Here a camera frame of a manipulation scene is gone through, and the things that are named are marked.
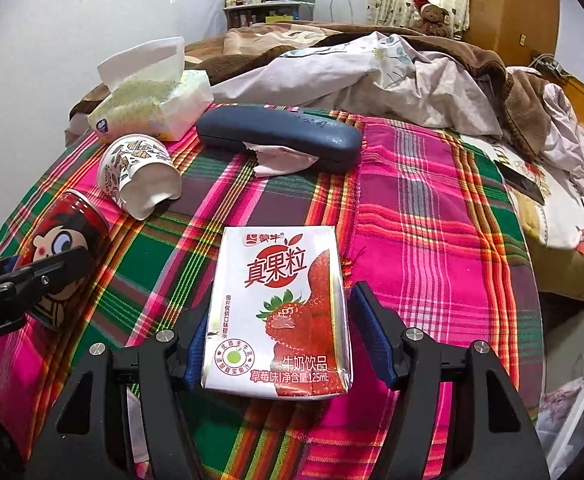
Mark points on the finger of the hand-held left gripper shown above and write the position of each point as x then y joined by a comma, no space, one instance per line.
57,272

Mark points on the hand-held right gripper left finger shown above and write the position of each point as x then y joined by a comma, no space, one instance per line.
194,357

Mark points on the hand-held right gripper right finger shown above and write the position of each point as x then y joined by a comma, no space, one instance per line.
378,342

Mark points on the red cartoon drink can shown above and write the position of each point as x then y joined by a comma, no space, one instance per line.
72,225

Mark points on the strawberry milk carton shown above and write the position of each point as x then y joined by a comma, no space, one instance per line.
277,310

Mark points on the plaid pink green blanket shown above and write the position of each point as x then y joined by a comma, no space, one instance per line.
422,240

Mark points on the patterned paper cup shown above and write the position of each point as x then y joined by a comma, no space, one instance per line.
137,170

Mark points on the translucent plastic bin liner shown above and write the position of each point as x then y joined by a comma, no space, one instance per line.
559,402

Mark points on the soft tissue pack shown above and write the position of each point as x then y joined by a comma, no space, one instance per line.
157,102

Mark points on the crumpled pale tissue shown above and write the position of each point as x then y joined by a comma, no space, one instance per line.
279,160

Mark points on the black smartphone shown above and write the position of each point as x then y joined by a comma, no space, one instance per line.
522,182

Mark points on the floral bed sheet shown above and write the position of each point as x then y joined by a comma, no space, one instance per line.
562,225

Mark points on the dark blue glasses case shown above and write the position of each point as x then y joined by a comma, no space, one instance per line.
282,127

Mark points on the pale pink crumpled duvet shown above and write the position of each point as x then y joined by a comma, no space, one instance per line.
577,135

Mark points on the brown fleece blanket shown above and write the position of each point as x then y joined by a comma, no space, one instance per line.
482,57

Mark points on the brown teddy bear red hat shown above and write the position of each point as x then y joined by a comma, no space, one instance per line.
433,17

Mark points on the white shelf with bottles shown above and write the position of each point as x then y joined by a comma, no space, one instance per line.
267,7

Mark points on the wooden wardrobe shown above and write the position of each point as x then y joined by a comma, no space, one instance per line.
512,5

